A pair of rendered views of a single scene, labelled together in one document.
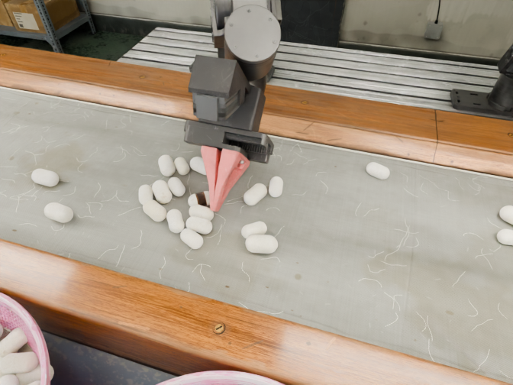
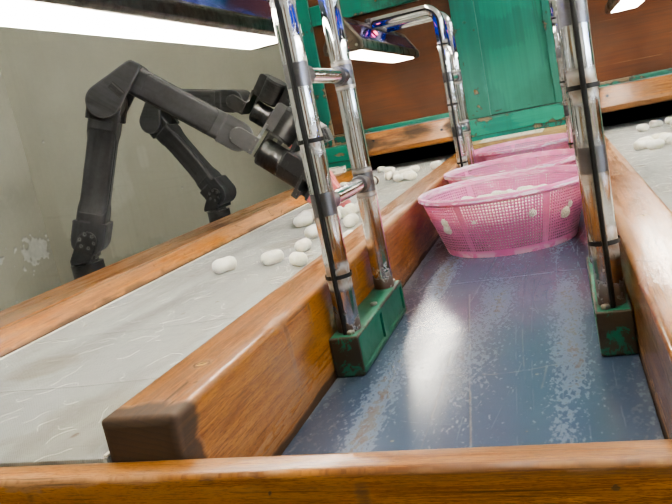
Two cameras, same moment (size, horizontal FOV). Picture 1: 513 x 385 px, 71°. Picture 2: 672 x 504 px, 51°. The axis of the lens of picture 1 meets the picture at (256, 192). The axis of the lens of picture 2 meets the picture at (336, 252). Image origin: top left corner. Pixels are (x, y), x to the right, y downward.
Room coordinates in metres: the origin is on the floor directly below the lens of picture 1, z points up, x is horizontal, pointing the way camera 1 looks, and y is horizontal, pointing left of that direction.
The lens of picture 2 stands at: (0.28, 1.40, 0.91)
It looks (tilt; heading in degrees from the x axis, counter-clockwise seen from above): 10 degrees down; 273
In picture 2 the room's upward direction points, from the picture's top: 12 degrees counter-clockwise
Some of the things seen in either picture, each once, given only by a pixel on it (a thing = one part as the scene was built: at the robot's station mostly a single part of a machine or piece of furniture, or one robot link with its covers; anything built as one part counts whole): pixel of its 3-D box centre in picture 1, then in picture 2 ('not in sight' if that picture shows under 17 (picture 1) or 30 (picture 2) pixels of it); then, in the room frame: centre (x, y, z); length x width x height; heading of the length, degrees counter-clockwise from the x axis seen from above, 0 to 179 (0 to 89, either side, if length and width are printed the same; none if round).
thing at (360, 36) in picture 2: not in sight; (377, 41); (0.16, -0.31, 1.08); 0.62 x 0.08 x 0.07; 73
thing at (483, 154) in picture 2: not in sight; (524, 161); (-0.16, -0.39, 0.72); 0.27 x 0.27 x 0.10
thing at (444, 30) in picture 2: not in sight; (423, 110); (0.09, -0.28, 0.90); 0.20 x 0.19 x 0.45; 73
